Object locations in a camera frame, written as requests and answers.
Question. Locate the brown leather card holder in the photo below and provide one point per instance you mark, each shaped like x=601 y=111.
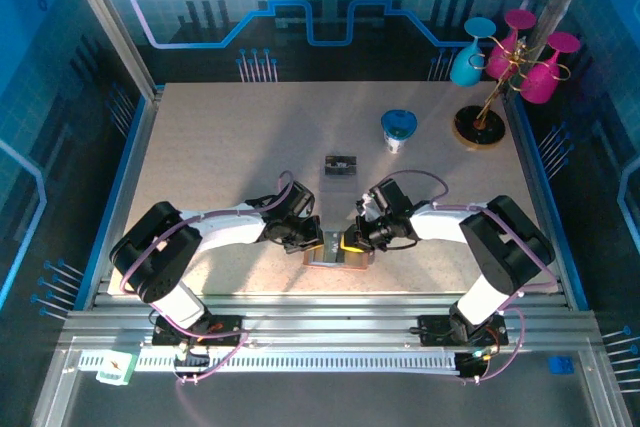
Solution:
x=357 y=263

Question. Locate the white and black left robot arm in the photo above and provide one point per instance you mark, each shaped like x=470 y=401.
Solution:
x=225 y=229

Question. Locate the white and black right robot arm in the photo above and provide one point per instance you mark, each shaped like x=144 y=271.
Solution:
x=440 y=224

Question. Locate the aluminium front beam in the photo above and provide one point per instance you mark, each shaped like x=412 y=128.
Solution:
x=325 y=327

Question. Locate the white cup with blue lid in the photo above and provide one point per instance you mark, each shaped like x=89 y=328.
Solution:
x=397 y=143

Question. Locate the black connector board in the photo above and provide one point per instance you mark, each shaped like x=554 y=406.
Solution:
x=467 y=364
x=197 y=361

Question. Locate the blue wine glass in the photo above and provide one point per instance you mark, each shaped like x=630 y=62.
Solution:
x=465 y=69

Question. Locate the magenta wine glass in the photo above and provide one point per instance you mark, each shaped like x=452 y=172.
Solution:
x=500 y=62
x=540 y=84

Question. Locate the small blue block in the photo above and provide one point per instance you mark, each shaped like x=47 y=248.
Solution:
x=561 y=366

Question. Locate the green and white small box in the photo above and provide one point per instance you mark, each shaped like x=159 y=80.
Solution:
x=116 y=367

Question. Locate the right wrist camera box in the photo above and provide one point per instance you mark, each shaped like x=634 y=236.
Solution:
x=369 y=209

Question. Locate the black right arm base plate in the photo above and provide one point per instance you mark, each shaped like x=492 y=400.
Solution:
x=435 y=332

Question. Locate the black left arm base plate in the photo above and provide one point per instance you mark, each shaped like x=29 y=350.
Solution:
x=230 y=329

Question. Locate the blue-edged aluminium side rail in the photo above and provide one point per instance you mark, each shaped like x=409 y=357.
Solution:
x=527 y=147
x=137 y=147

